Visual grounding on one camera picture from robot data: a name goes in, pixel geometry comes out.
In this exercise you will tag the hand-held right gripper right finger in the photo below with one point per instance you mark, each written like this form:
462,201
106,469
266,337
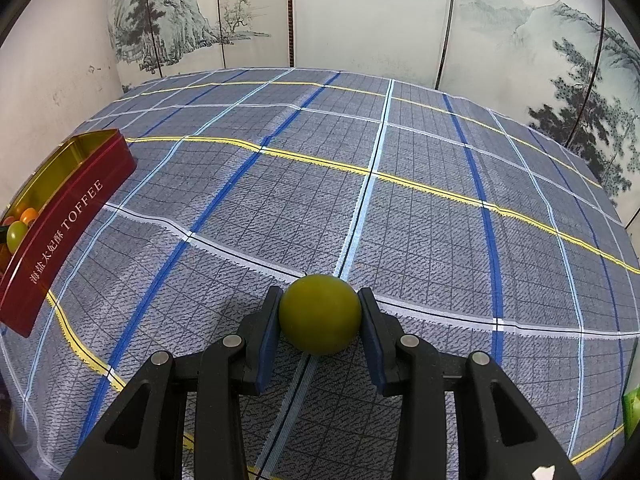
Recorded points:
372,345

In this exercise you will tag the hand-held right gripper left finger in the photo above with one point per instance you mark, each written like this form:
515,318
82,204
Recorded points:
270,345

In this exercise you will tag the green plum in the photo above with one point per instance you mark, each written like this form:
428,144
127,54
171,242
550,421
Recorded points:
16,233
320,312

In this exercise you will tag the red tin box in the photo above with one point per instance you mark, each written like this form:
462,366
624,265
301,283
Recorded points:
65,215

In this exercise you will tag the small orange mandarin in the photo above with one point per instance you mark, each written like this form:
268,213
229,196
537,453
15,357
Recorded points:
29,215

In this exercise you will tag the green wet wipes pack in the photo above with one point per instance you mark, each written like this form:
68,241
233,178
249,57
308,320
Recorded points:
632,405

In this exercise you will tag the landscape painted folding screen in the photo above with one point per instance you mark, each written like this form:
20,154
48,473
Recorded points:
360,15

